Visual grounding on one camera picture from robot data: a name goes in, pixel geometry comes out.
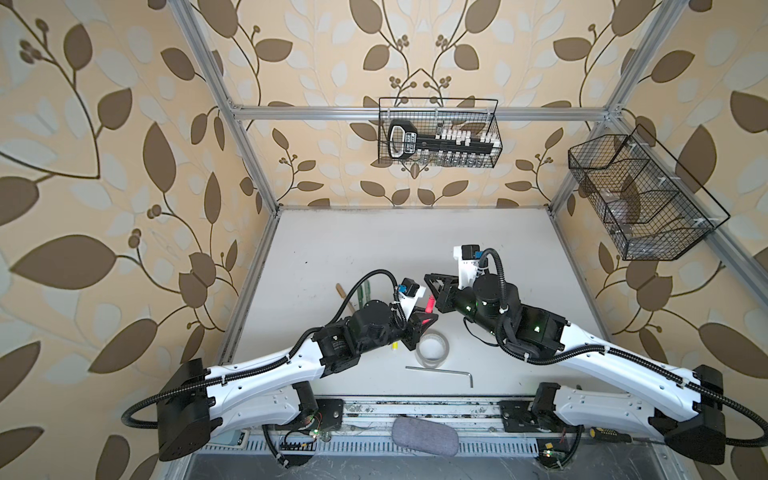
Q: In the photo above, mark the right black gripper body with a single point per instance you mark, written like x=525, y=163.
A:
x=449, y=300

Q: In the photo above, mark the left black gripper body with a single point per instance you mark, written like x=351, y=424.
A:
x=408, y=330

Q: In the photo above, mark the pink highlighter pen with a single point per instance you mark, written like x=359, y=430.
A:
x=429, y=311

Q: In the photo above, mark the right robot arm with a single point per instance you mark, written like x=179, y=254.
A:
x=680, y=407

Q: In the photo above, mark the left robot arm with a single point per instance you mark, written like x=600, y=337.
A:
x=199, y=403

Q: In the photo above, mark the clear tape roll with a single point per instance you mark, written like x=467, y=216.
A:
x=432, y=350

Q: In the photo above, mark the metal hex key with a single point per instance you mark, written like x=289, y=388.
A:
x=466, y=374

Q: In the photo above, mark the grey fabric pouch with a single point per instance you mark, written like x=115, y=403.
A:
x=425, y=436

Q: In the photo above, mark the black socket holder tool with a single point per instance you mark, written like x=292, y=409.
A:
x=404, y=141

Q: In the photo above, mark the yellow black screwdriver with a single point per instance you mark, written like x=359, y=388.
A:
x=609, y=435

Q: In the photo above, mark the grey remote device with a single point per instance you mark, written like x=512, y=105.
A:
x=231, y=439

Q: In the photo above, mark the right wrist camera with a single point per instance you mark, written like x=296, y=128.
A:
x=468, y=258

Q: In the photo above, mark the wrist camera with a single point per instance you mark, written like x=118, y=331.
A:
x=409, y=292
x=468, y=258

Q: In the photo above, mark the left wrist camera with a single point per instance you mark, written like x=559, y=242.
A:
x=409, y=292

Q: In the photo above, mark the back wire basket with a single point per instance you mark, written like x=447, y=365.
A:
x=471, y=113

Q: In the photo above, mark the wire basket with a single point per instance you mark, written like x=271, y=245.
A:
x=652, y=206
x=471, y=113

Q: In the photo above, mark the right wire basket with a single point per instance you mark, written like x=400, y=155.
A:
x=652, y=206

